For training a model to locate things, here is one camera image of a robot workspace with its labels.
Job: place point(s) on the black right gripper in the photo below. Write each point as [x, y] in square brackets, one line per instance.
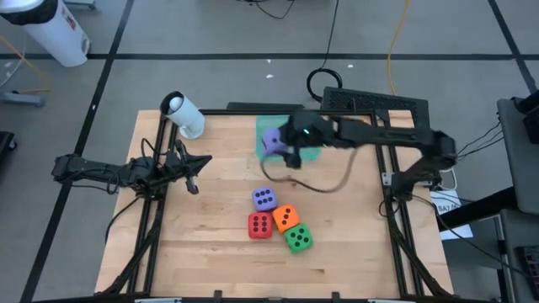
[313, 128]

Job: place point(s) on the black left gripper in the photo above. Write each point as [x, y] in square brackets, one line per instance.
[177, 168]

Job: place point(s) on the purple foam die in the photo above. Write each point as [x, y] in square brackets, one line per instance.
[273, 142]
[264, 198]

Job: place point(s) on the orange foam die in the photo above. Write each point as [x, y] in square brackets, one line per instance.
[286, 218]

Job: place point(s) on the red foam die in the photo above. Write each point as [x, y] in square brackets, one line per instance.
[260, 225]

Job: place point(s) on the green foam die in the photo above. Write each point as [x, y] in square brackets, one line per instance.
[298, 238]

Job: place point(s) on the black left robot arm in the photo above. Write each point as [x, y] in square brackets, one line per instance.
[84, 166]

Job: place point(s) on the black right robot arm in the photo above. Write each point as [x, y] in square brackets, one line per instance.
[379, 134]

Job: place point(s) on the teal translucent plastic bin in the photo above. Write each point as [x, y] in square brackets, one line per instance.
[269, 122]

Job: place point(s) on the black flat bar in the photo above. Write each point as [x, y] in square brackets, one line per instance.
[261, 106]

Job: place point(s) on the black perforated panel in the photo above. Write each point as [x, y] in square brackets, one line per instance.
[370, 101]

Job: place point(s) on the black table clamp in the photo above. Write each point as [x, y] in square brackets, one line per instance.
[218, 296]
[336, 297]

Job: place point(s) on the white paper label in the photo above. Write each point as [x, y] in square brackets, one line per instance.
[446, 206]

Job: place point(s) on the grey stand foot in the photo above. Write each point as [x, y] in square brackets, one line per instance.
[21, 99]
[82, 4]

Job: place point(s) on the white floor cylinder, black top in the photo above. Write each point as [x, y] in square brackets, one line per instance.
[54, 33]

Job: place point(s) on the black floor object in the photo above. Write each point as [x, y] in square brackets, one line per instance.
[5, 141]

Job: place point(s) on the black beam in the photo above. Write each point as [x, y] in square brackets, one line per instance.
[476, 210]

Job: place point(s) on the grey cart top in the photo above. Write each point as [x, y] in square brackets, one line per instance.
[516, 168]

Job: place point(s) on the black object on cart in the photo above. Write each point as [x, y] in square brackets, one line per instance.
[531, 122]

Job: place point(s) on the grey desk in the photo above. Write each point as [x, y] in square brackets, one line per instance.
[511, 252]

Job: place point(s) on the dark keyboard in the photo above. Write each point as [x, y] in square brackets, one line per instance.
[531, 273]

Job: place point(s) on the white cylinder camera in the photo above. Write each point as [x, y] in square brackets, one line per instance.
[185, 114]

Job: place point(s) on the black aluminium table frame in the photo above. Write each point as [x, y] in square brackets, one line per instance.
[236, 112]

